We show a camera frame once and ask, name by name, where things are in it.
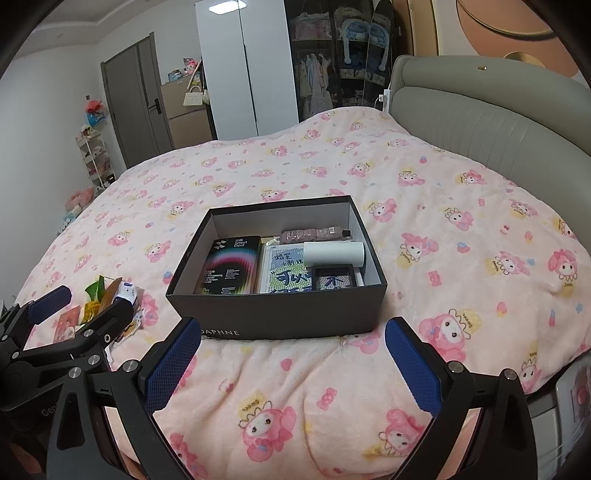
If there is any black product box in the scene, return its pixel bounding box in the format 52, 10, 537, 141
194, 235, 262, 295

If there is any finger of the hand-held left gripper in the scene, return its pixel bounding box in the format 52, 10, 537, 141
69, 300, 134, 358
23, 285, 73, 330

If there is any dark grey shoebox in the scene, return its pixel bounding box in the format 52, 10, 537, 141
165, 194, 389, 341

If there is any open closet with clothes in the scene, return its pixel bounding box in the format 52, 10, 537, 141
284, 0, 398, 118

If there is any pink plush toy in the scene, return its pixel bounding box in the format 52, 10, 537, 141
67, 187, 95, 213

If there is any pink printed blanket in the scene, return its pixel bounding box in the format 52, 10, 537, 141
14, 106, 591, 480

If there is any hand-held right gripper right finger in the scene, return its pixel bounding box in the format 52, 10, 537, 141
384, 316, 546, 480

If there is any white wet wipes pack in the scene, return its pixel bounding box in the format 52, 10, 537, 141
113, 281, 141, 308

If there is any white wardrobe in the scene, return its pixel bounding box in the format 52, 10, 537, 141
194, 0, 300, 141

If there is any blue white printed booklet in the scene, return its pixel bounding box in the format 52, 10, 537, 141
259, 244, 319, 294

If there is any white cylindrical bottle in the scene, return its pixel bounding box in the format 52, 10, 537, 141
302, 241, 365, 271

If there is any red blue toy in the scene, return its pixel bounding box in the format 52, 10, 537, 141
84, 98, 108, 127

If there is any grey door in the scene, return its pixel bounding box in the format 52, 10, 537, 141
100, 32, 174, 169

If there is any small black framed box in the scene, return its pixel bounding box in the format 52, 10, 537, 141
308, 264, 358, 291

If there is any grey bed frame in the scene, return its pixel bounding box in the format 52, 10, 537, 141
526, 360, 591, 462

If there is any brown striped tube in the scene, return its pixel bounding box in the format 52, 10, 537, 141
280, 224, 354, 245

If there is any grey padded headboard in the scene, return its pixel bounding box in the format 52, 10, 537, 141
388, 54, 591, 222

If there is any red photo card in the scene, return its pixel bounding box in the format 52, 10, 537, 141
53, 307, 81, 344

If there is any white shelf rack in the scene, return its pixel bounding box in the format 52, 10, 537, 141
76, 129, 116, 190

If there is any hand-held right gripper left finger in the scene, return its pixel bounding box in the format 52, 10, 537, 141
46, 316, 202, 480

